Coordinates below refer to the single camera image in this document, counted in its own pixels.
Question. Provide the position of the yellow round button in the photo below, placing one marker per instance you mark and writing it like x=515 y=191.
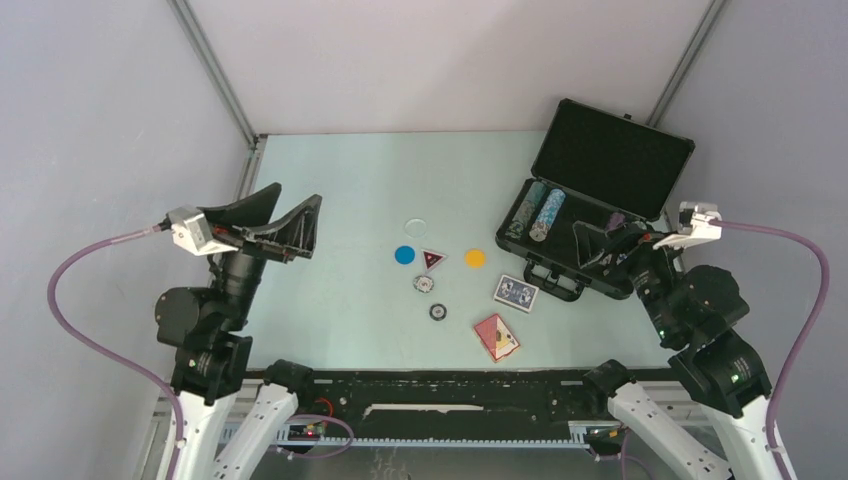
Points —
x=475 y=258

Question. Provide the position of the red playing card deck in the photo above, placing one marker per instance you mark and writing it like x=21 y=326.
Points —
x=496 y=337

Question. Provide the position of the light blue chip stack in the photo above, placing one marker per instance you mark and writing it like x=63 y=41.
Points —
x=544 y=221

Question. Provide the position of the black poker set case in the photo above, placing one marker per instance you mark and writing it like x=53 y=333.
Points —
x=605 y=163

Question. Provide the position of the white grey poker chip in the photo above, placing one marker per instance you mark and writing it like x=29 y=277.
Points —
x=423 y=284

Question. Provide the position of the left aluminium frame post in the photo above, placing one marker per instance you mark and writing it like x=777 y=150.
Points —
x=204 y=51

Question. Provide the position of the green blue chip stack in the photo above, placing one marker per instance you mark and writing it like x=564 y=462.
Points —
x=522 y=216

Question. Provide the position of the purple orange chip stack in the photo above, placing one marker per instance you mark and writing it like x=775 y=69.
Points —
x=616 y=220

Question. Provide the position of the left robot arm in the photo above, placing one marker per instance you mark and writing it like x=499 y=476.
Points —
x=204 y=325

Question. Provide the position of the red black triangle button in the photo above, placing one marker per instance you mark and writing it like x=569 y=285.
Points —
x=432 y=259

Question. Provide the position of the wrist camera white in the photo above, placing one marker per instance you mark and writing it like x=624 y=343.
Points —
x=694 y=227
x=192 y=232

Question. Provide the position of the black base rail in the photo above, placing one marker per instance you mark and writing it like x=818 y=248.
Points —
x=540 y=406

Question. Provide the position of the clear round dealer button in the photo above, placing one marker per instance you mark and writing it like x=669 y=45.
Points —
x=416 y=228

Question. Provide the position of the right aluminium frame post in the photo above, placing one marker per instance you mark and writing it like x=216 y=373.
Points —
x=697 y=42

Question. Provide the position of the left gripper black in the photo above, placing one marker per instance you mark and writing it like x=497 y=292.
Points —
x=296 y=232

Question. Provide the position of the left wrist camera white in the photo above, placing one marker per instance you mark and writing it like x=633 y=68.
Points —
x=192 y=232

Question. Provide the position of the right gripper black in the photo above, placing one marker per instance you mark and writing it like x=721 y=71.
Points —
x=589 y=242

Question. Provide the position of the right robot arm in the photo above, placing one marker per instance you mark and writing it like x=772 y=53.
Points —
x=694 y=315

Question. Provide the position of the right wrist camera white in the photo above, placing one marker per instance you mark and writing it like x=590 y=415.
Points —
x=694 y=227

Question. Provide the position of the blue round button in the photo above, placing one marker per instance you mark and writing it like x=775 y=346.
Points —
x=404 y=255

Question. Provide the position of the blue playing card deck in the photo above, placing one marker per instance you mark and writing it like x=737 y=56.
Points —
x=515 y=293

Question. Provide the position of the black poker chip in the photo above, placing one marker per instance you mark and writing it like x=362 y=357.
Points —
x=438 y=312

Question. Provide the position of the aluminium frame post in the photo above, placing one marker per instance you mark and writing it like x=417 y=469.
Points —
x=204 y=51
x=697 y=42

